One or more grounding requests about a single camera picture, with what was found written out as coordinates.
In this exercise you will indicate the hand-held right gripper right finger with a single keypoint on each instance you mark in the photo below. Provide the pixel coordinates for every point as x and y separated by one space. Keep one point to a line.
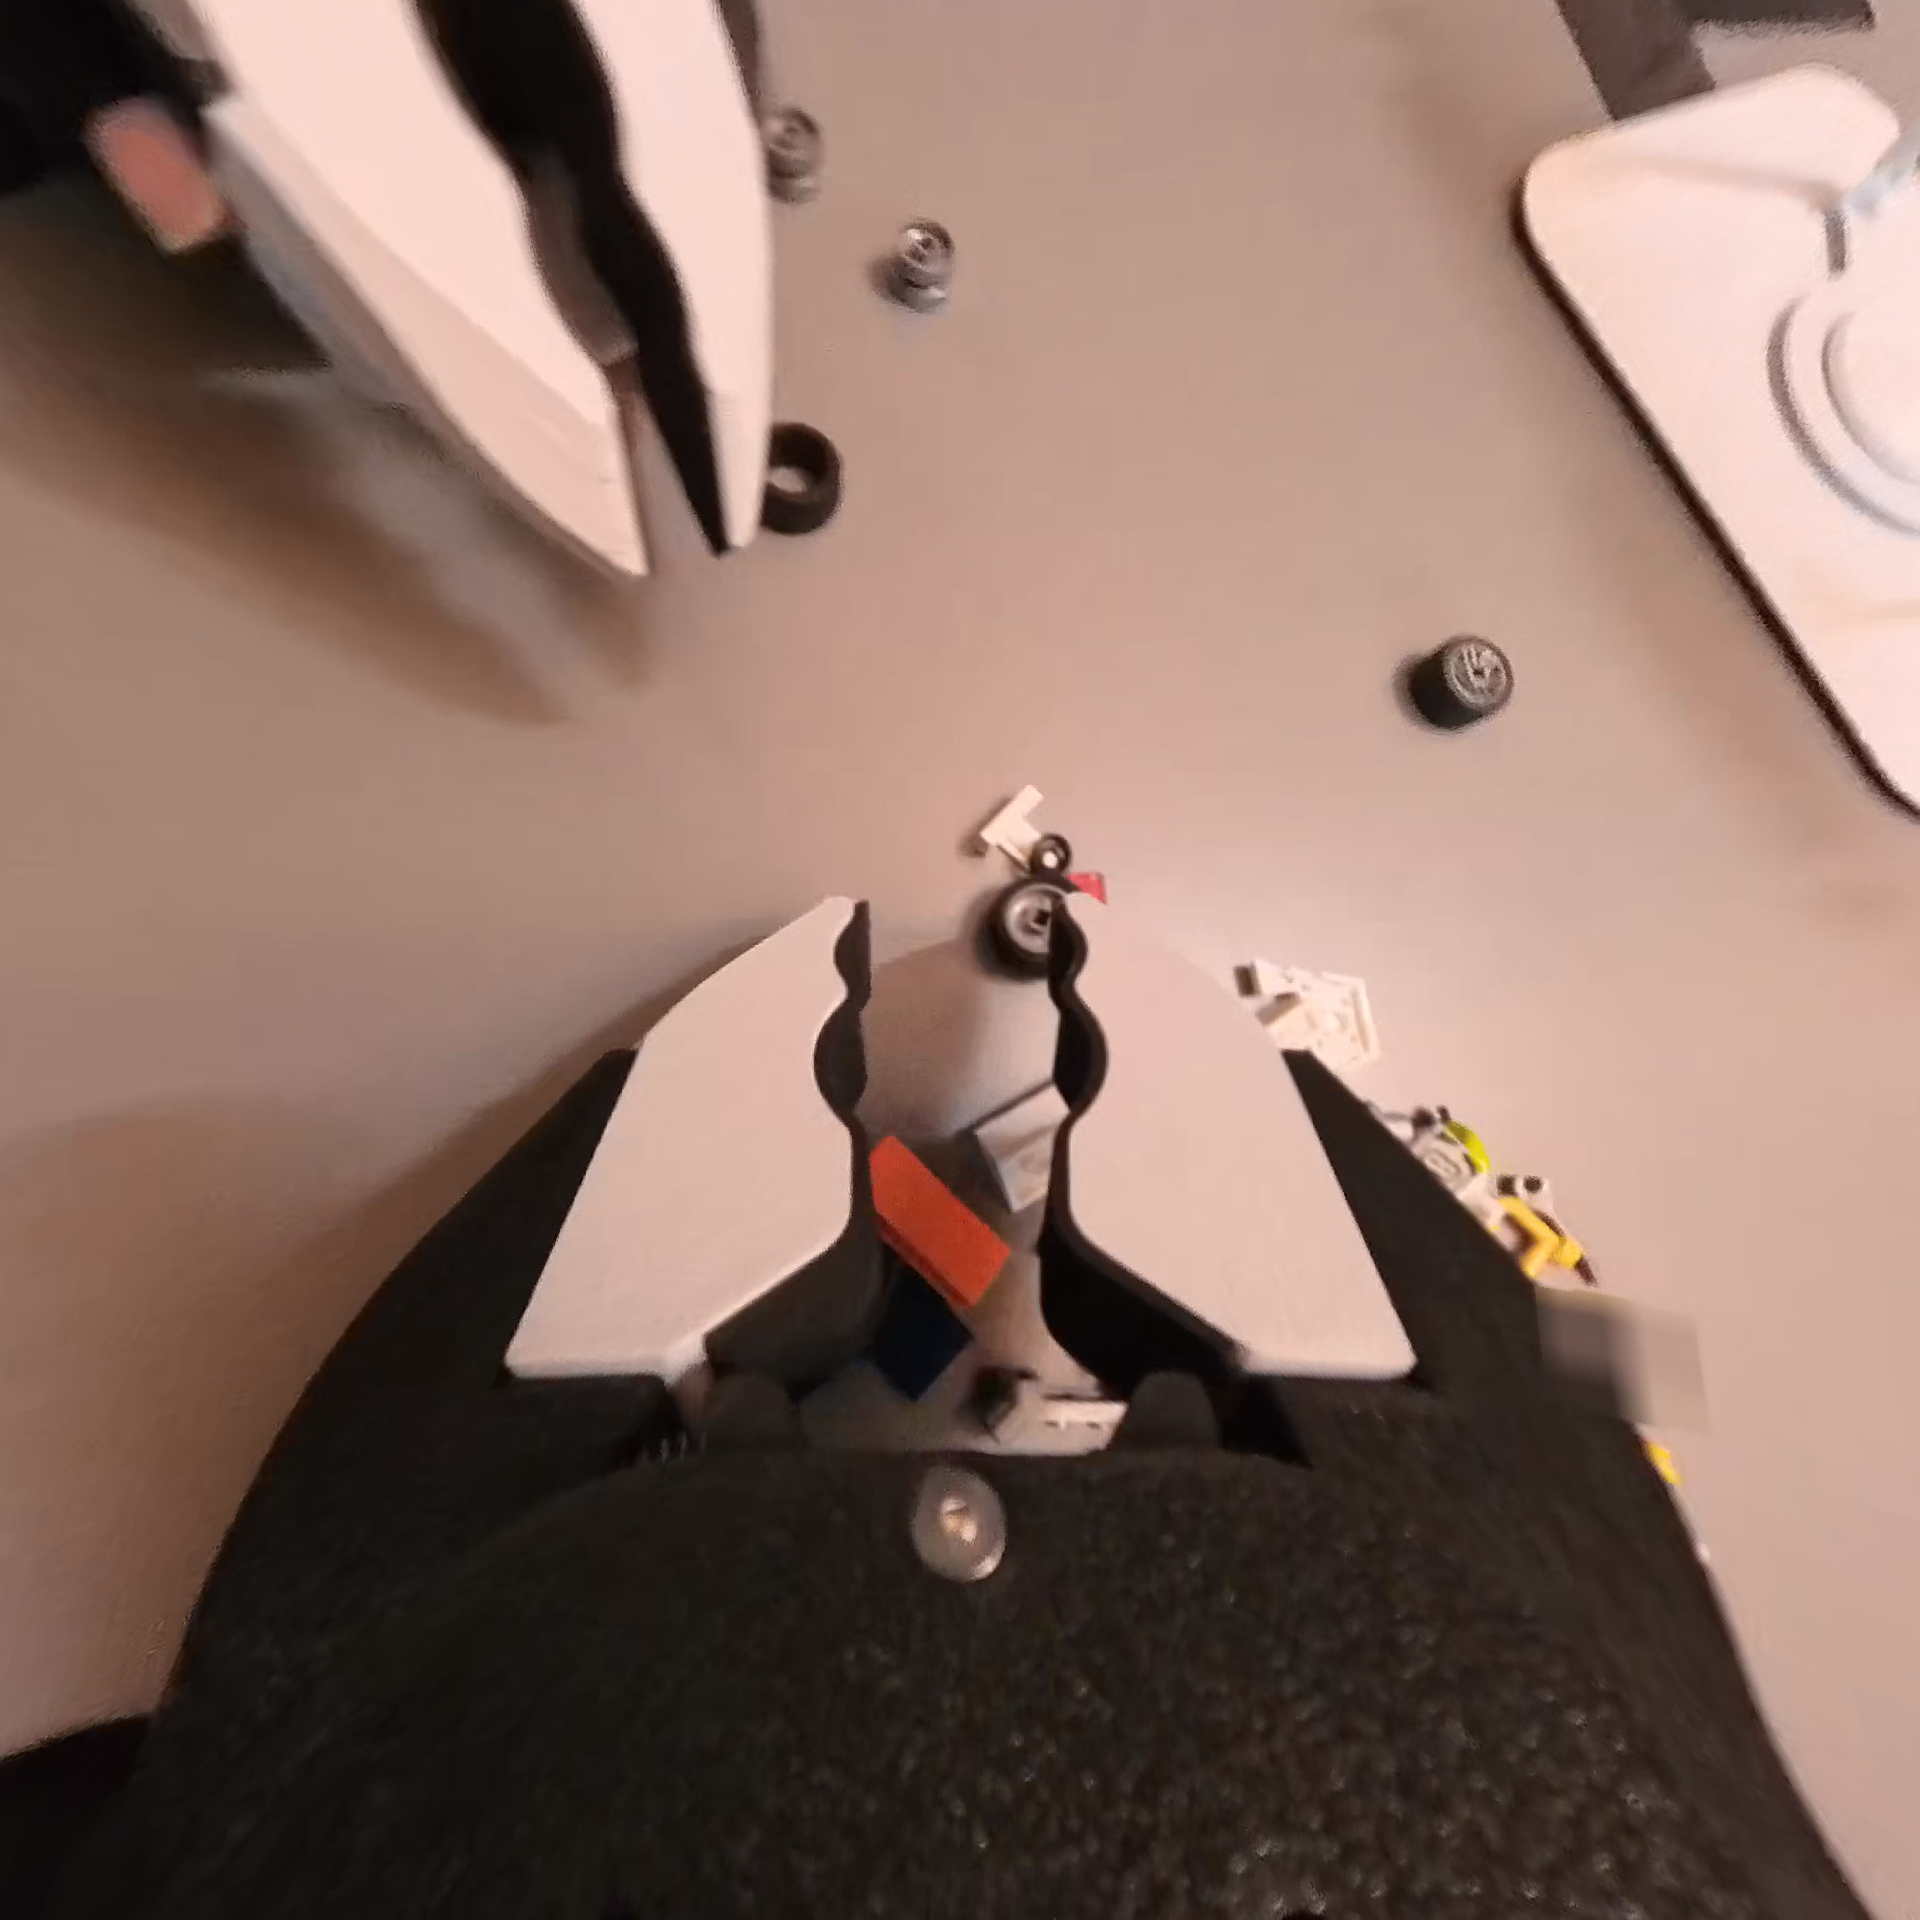
1215 1171

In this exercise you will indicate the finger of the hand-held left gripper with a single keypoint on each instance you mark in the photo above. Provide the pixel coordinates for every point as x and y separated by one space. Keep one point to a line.
720 180
388 225

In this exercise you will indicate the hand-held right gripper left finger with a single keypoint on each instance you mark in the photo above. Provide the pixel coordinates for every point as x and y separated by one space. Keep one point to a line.
690 1171

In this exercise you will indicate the black lego wheel grey rim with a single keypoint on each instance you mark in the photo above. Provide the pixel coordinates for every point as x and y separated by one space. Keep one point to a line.
1020 930
1459 685

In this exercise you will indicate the black lego tire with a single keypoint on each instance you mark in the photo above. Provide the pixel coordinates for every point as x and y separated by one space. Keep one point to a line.
809 481

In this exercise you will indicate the pile of lego pieces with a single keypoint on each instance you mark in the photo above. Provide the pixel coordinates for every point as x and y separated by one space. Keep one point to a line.
938 1218

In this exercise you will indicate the small red lego piece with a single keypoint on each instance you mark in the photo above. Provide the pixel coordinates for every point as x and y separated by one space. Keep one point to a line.
1091 885

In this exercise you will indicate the black round lego piece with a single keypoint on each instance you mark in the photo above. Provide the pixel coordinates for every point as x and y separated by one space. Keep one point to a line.
1050 856

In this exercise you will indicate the small white lego piece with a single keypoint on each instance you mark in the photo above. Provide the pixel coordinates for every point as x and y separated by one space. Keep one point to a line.
1008 821

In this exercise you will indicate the person's left hand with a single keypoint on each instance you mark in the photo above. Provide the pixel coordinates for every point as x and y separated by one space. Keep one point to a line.
159 172

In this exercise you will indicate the white stand base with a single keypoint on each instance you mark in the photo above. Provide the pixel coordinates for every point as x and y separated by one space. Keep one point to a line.
1680 376

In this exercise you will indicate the black table cover panel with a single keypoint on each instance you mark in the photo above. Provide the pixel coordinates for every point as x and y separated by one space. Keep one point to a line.
1651 44

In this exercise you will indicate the metal stand rod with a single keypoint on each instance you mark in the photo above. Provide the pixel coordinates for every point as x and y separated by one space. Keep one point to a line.
1868 202

